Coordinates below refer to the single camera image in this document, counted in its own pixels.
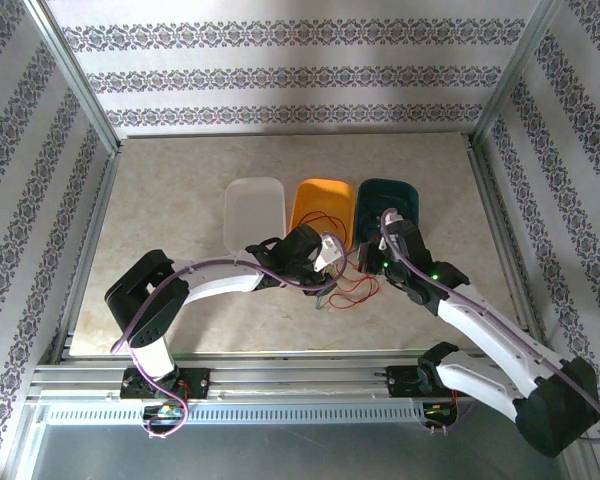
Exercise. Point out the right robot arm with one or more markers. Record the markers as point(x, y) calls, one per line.
point(495, 340)

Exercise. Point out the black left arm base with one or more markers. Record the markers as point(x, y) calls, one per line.
point(195, 385)

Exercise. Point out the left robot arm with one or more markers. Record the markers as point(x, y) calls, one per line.
point(150, 295)

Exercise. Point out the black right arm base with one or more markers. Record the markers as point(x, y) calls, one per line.
point(405, 382)

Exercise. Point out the white plastic bin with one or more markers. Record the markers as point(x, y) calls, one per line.
point(252, 210)

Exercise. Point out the orange plastic bin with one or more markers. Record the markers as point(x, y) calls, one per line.
point(322, 200)

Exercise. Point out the teal plastic bin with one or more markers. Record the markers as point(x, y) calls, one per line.
point(395, 192)

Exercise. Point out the grey metal panel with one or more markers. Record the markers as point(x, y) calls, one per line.
point(300, 455)

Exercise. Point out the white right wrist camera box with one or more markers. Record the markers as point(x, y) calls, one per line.
point(392, 216)

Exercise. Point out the aluminium frame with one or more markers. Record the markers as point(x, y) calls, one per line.
point(300, 372)

